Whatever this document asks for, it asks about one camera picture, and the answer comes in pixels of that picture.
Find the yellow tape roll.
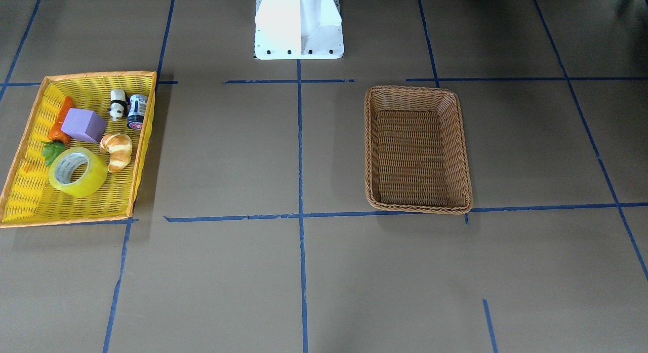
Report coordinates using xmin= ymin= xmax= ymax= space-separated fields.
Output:
xmin=48 ymin=147 xmax=107 ymax=198

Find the brown wicker basket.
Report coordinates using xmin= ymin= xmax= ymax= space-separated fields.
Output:
xmin=363 ymin=86 xmax=473 ymax=215

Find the yellow woven plastic basket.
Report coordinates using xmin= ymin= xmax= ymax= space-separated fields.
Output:
xmin=2 ymin=71 xmax=157 ymax=227

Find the toy croissant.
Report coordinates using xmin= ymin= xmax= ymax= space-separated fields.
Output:
xmin=99 ymin=133 xmax=133 ymax=173

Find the purple foam cube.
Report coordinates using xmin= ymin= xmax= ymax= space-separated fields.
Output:
xmin=61 ymin=108 xmax=107 ymax=143

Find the orange toy carrot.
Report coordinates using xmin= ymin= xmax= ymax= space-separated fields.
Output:
xmin=41 ymin=96 xmax=74 ymax=166

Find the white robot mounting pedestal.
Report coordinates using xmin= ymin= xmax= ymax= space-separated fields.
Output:
xmin=254 ymin=0 xmax=345 ymax=60

